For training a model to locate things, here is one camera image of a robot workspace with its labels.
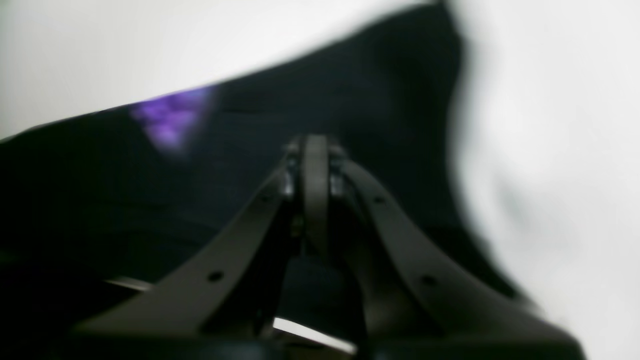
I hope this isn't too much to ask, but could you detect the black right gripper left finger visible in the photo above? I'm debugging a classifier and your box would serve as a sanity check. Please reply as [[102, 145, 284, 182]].
[[75, 135, 330, 338]]

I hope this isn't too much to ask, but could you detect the black T-shirt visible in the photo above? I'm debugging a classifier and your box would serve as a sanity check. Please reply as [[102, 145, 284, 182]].
[[1, 0, 519, 360]]

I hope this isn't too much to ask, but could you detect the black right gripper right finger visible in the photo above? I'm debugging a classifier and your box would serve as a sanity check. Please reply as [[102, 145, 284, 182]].
[[328, 145, 585, 360]]

